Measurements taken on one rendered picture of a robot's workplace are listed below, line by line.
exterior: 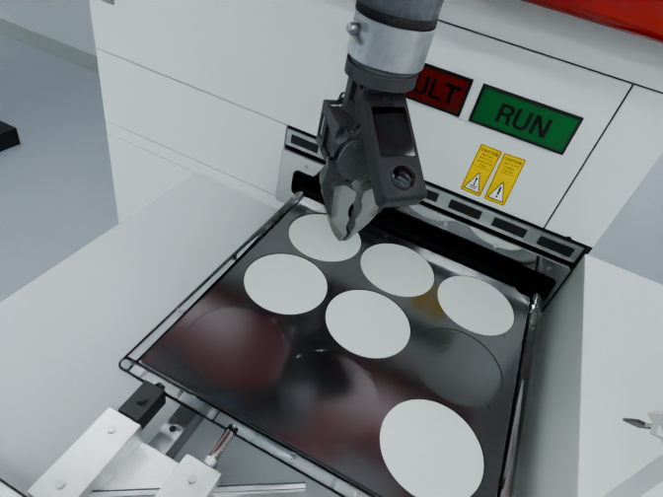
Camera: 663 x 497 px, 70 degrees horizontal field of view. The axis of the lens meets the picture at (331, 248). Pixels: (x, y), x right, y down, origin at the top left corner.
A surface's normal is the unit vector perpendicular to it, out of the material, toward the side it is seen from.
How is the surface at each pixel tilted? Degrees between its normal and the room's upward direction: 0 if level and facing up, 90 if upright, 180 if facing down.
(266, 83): 90
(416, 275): 0
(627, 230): 90
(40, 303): 0
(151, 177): 90
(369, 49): 90
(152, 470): 0
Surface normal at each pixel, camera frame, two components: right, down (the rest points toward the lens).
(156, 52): -0.41, 0.54
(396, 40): -0.04, 0.65
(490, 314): 0.19, -0.74
